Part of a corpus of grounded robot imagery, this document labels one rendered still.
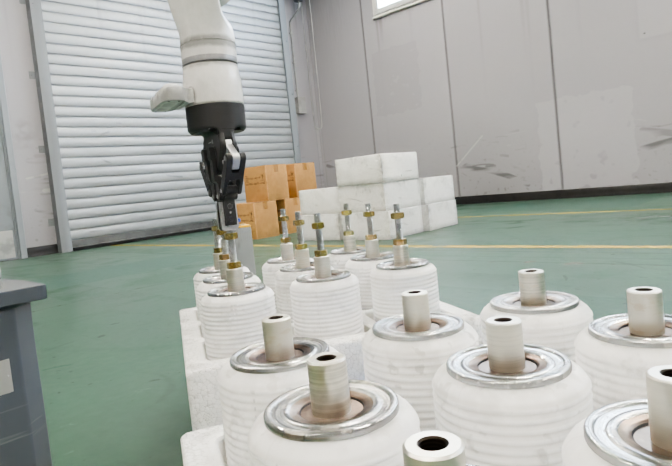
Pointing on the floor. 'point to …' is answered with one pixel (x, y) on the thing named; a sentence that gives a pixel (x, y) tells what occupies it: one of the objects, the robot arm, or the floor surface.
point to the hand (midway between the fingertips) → (227, 215)
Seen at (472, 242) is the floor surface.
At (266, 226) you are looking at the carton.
